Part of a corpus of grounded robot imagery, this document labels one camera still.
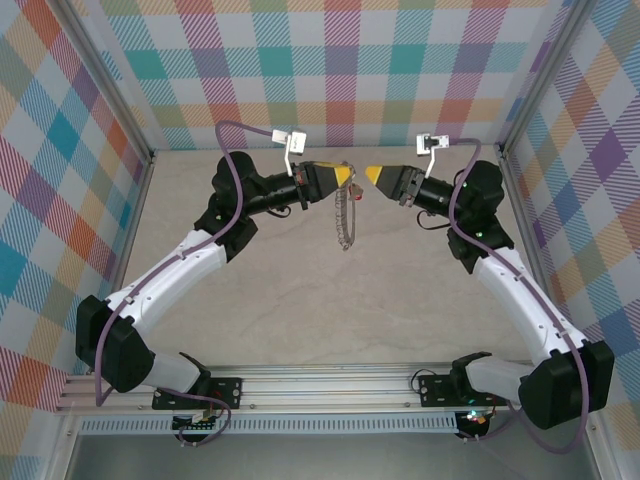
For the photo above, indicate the red plastic key tag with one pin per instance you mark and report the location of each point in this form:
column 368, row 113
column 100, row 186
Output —
column 357, row 195

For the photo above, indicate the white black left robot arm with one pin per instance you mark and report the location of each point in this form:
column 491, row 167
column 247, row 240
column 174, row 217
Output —
column 160, row 280

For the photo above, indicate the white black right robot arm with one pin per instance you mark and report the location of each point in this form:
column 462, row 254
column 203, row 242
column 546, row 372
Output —
column 525, row 300

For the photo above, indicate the small black electronics board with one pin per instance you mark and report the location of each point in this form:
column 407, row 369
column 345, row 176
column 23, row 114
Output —
column 472, row 419
column 192, row 426

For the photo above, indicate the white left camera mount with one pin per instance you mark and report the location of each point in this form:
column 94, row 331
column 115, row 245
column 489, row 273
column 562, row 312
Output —
column 280, row 136

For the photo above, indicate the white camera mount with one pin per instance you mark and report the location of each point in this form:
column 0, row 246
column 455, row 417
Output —
column 280, row 136
column 441, row 141

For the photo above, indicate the aluminium side frame rail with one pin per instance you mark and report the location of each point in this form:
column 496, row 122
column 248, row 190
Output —
column 527, row 225
column 131, row 225

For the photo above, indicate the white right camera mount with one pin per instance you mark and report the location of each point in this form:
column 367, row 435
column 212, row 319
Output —
column 441, row 141

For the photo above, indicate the aluminium frame post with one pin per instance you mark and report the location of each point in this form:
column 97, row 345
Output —
column 544, row 75
column 111, row 80

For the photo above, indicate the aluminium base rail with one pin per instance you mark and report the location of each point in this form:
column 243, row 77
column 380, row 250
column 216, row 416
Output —
column 325, row 387

